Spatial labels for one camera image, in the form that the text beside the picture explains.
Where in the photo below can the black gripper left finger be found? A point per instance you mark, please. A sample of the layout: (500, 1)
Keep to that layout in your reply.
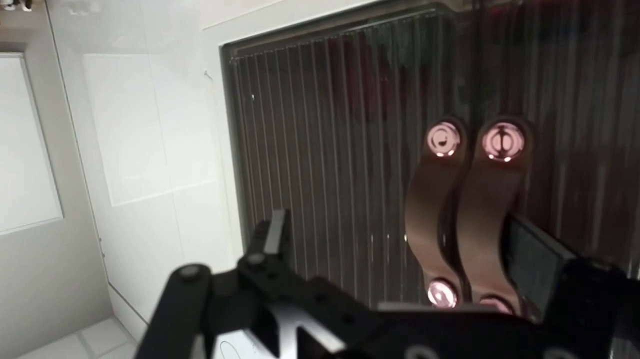
(276, 237)

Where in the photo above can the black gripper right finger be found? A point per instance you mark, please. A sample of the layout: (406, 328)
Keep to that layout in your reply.
(541, 261)

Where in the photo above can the dark ribbed cabinet door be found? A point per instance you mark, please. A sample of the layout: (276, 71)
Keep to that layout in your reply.
(320, 167)
(586, 133)

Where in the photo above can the white door with glass panel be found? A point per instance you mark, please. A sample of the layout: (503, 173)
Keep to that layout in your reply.
(133, 133)

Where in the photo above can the white three-tier storage cabinet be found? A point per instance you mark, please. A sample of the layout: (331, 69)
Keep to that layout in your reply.
(280, 15)

